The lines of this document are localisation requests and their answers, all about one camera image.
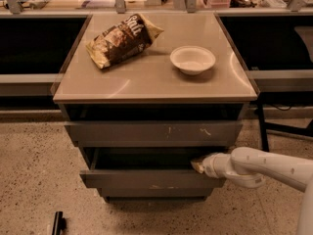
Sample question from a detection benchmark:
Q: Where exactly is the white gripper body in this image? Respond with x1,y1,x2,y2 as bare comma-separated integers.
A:
202,153,231,178

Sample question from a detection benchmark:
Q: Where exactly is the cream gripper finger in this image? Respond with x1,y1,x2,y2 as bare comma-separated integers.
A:
191,159,204,173

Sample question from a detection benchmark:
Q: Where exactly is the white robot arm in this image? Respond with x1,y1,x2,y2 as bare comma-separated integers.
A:
191,147,313,235

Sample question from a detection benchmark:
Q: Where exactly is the grey drawer cabinet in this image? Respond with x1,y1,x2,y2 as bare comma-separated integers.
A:
50,11,260,204

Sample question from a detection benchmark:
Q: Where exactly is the grey top drawer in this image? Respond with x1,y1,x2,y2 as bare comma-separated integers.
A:
66,120,243,148

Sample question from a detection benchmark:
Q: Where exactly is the black table leg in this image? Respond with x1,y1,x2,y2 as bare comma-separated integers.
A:
256,101,269,152

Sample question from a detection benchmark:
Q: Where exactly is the white bowl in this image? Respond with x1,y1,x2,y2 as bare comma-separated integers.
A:
170,46,216,75

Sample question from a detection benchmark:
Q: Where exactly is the brown salt chip bag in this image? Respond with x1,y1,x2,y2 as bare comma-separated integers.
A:
86,14,163,70

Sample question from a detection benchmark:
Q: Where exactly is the black floor object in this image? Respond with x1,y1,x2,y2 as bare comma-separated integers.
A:
52,211,67,235

